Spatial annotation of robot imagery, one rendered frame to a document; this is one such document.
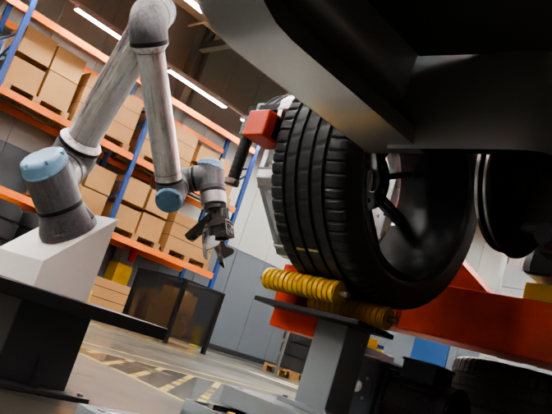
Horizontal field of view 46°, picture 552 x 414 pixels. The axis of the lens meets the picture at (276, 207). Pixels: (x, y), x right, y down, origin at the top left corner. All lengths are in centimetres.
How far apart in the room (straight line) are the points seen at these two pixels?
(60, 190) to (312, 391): 104
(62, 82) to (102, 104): 960
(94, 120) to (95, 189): 982
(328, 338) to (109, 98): 108
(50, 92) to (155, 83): 970
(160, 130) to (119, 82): 23
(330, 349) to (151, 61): 100
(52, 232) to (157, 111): 52
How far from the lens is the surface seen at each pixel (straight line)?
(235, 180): 188
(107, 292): 1238
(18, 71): 1153
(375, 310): 162
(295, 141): 155
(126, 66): 218
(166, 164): 211
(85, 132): 228
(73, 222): 220
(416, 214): 198
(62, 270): 216
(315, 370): 166
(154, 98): 205
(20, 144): 1271
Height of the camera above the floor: 33
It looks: 12 degrees up
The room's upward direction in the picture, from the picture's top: 18 degrees clockwise
